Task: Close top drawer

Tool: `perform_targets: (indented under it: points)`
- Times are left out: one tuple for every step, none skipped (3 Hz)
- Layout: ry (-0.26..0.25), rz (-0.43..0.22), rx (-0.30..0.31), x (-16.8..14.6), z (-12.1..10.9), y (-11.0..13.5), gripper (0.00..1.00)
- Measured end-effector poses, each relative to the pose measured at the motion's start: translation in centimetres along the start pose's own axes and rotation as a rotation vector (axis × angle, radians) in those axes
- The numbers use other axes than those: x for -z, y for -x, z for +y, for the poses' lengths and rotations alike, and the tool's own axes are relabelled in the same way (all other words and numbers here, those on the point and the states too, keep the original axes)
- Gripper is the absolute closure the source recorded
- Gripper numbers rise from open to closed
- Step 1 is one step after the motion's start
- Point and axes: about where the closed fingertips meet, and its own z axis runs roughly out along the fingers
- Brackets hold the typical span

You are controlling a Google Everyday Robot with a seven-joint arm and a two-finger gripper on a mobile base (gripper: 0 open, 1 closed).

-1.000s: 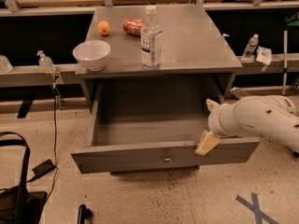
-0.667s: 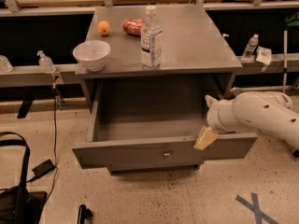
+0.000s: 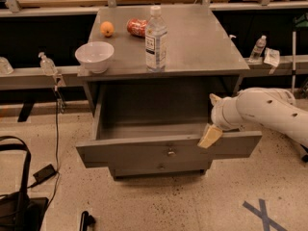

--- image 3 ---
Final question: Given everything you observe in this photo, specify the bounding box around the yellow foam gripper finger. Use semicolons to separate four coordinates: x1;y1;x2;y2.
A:
209;93;222;106
198;124;222;149

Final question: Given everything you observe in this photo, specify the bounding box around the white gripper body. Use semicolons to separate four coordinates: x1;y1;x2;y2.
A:
211;97;242;131

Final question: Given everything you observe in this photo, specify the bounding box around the grey top drawer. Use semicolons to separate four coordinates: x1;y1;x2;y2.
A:
76;82;262;169

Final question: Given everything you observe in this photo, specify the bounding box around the grey drawer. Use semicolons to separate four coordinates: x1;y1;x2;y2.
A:
109;160;212;178
76;82;262;169

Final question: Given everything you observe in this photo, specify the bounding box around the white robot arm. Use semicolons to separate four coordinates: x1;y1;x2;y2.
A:
198;88;308;149

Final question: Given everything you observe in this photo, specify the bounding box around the grey middle drawer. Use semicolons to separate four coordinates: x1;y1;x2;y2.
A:
109;160;212;178

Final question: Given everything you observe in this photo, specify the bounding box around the grey drawer cabinet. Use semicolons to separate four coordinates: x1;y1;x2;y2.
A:
76;4;251;182

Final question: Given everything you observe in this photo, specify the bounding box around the small background water bottle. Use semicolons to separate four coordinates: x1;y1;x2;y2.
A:
248;36;267;63

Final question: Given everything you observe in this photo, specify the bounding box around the white paper packet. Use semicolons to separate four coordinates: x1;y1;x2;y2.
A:
264;47;280;74

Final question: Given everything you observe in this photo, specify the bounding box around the white pole with black base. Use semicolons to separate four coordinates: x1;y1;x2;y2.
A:
290;16;308;96

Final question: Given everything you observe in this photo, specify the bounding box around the clear plastic water bottle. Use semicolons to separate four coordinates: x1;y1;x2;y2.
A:
145;6;167;72

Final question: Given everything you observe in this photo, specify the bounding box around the red soda can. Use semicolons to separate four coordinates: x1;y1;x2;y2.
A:
126;18;147;38

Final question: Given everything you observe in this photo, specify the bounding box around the white bowl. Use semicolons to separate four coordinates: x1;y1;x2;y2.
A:
75;41;115;73

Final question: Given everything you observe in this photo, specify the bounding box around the orange fruit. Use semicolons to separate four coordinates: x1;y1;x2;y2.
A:
100;21;115;38

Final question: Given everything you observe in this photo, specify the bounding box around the black object at bottom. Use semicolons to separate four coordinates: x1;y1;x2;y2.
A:
79;211;96;231

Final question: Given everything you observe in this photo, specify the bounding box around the black power adapter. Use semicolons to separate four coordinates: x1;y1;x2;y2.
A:
33;164;57;184

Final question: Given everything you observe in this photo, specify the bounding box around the clear sanitizer pump bottle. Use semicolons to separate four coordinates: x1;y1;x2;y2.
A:
38;52;58;76

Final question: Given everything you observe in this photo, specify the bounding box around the black cable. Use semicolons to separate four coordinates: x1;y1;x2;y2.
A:
27;85;65;210

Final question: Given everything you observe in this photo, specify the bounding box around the black bag with strap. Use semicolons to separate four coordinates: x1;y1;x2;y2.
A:
0;136;48;231

